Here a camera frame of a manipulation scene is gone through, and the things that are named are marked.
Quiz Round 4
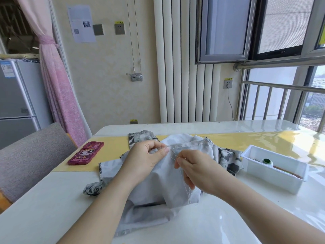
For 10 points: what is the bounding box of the silver refrigerator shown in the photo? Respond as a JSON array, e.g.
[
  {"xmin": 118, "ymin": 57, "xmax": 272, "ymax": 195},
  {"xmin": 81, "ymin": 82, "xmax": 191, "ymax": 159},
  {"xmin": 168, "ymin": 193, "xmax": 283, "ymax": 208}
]
[{"xmin": 0, "ymin": 58, "xmax": 54, "ymax": 150}]

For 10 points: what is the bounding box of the white column radiator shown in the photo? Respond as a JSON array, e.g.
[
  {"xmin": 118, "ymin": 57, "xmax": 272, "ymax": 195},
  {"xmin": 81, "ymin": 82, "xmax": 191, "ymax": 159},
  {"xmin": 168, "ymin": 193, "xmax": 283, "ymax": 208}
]
[{"xmin": 153, "ymin": 0, "xmax": 222, "ymax": 124}]

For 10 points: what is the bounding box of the open grey window sash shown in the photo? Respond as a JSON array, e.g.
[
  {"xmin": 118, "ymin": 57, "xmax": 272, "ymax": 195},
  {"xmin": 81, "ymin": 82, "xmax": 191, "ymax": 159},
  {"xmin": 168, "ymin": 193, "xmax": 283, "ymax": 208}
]
[{"xmin": 195, "ymin": 0, "xmax": 257, "ymax": 65}]

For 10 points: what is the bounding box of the grey power cable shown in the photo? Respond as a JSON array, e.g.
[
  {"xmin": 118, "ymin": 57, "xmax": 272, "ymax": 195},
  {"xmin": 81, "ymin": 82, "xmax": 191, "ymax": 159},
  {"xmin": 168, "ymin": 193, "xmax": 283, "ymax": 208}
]
[{"xmin": 227, "ymin": 87, "xmax": 236, "ymax": 121}]

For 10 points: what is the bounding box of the brown flat strip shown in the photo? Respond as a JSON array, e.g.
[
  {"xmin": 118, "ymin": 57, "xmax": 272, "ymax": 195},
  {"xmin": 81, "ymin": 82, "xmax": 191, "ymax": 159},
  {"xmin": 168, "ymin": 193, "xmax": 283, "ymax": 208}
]
[{"xmin": 272, "ymin": 166, "xmax": 304, "ymax": 179}]

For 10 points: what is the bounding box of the metal clothesline crank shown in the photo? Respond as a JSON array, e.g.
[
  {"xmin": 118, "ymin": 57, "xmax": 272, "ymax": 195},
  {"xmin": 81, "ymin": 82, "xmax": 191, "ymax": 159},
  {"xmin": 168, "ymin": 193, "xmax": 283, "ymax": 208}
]
[{"xmin": 126, "ymin": 73, "xmax": 145, "ymax": 83}]

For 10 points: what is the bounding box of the person's left forearm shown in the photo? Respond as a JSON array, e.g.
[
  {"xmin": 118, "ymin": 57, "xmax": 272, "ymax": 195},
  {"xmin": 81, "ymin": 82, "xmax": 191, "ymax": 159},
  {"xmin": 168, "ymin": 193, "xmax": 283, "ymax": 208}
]
[{"xmin": 57, "ymin": 173, "xmax": 138, "ymax": 244}]

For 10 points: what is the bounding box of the person's right hand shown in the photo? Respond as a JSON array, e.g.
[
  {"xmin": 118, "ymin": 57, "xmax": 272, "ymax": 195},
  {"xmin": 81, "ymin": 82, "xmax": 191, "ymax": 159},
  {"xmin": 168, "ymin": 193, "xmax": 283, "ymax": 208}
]
[{"xmin": 174, "ymin": 150, "xmax": 230, "ymax": 198}]

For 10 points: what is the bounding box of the white plastic tray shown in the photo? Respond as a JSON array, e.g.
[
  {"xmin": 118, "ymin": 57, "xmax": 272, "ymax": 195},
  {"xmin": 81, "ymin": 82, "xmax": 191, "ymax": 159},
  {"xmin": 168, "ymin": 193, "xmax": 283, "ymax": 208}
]
[{"xmin": 240, "ymin": 145, "xmax": 310, "ymax": 195}]

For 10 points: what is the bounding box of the grey upholstered chair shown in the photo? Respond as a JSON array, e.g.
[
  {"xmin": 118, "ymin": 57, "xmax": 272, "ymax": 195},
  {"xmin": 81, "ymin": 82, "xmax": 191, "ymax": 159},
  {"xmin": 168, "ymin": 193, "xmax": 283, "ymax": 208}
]
[{"xmin": 0, "ymin": 122, "xmax": 78, "ymax": 214}]

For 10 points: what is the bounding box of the phone in pink cartoon case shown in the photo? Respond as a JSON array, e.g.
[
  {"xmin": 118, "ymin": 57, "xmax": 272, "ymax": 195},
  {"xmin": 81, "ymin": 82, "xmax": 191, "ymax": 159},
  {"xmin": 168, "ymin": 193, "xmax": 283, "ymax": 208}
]
[{"xmin": 68, "ymin": 141, "xmax": 105, "ymax": 166}]

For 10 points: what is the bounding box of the pink curtain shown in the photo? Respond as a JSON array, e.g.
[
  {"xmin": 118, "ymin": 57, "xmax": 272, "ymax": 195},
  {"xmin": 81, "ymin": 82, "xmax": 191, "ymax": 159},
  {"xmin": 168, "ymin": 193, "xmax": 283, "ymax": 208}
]
[{"xmin": 15, "ymin": 0, "xmax": 89, "ymax": 148}]

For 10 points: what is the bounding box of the grey patterned fabric garment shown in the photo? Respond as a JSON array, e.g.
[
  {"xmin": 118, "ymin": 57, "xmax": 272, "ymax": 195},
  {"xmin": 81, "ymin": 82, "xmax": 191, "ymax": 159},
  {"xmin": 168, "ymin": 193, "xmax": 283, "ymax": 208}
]
[{"xmin": 83, "ymin": 130, "xmax": 244, "ymax": 237}]

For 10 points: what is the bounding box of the thin hanging wire cord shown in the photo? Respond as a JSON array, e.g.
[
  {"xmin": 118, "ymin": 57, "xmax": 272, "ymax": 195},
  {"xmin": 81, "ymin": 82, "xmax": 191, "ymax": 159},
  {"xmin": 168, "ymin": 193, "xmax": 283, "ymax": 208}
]
[{"xmin": 126, "ymin": 0, "xmax": 142, "ymax": 74}]

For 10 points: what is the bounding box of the person's right forearm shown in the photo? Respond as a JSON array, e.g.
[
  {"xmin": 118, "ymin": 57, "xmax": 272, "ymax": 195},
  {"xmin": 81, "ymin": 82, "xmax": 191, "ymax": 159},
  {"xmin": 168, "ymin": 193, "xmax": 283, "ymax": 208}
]
[{"xmin": 216, "ymin": 175, "xmax": 325, "ymax": 244}]

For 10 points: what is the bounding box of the person's left hand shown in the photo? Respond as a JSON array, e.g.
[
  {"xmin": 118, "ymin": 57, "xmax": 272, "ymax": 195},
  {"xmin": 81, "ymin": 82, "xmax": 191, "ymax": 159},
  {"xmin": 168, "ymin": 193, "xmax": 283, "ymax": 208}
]
[{"xmin": 120, "ymin": 140, "xmax": 170, "ymax": 189}]

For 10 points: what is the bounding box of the patterned cloth on refrigerator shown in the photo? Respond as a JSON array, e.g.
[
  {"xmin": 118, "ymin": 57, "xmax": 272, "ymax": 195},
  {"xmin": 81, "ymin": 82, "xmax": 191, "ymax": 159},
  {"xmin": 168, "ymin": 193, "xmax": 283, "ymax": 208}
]
[{"xmin": 0, "ymin": 53, "xmax": 40, "ymax": 63}]

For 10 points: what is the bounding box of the dark framed screen window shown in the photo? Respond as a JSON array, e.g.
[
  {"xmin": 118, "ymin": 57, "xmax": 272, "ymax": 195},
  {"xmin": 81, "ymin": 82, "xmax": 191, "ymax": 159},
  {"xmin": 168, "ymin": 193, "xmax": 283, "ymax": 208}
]
[{"xmin": 249, "ymin": 0, "xmax": 315, "ymax": 61}]

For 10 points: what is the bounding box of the white paper notice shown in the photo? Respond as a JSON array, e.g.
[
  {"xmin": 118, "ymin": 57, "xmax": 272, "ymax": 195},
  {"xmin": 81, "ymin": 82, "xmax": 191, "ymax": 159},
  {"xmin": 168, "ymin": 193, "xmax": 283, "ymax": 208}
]
[{"xmin": 67, "ymin": 5, "xmax": 97, "ymax": 44}]

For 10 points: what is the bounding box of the yellow table runner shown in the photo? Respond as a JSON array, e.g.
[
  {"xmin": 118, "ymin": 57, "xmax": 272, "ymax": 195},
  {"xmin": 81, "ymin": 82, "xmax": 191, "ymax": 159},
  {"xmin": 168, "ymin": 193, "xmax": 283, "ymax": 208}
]
[{"xmin": 52, "ymin": 130, "xmax": 325, "ymax": 173}]

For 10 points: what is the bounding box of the steel window railing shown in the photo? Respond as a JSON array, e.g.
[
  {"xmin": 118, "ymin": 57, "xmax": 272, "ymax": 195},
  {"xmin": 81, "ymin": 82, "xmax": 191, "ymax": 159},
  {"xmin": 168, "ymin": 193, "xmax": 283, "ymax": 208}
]
[{"xmin": 233, "ymin": 62, "xmax": 325, "ymax": 125}]

